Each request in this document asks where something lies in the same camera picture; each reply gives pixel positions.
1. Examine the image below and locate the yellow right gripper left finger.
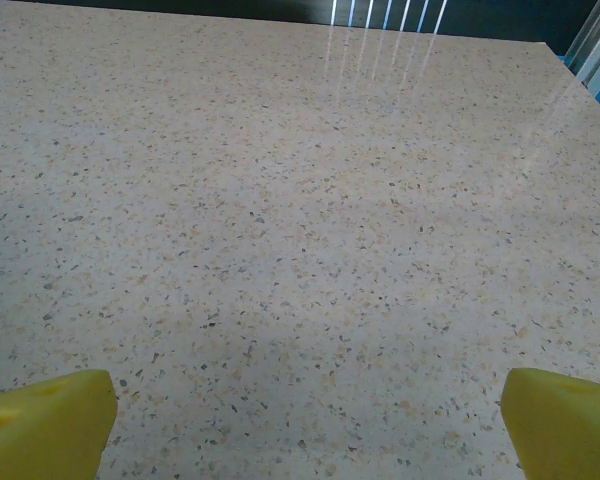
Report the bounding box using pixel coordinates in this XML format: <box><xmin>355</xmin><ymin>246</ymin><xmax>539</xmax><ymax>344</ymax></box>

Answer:
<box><xmin>0</xmin><ymin>368</ymin><xmax>118</xmax><ymax>480</ymax></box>

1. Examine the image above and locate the aluminium frame post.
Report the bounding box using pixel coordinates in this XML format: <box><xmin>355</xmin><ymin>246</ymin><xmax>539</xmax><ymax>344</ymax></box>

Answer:
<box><xmin>562</xmin><ymin>0</ymin><xmax>600</xmax><ymax>99</ymax></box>

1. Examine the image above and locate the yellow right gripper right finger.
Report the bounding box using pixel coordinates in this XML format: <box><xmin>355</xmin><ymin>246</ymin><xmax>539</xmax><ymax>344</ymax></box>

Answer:
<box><xmin>500</xmin><ymin>367</ymin><xmax>600</xmax><ymax>480</ymax></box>

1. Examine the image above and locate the blue printed backdrop panel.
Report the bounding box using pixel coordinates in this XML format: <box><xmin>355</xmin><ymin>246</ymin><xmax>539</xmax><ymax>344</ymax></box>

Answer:
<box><xmin>0</xmin><ymin>0</ymin><xmax>600</xmax><ymax>54</ymax></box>

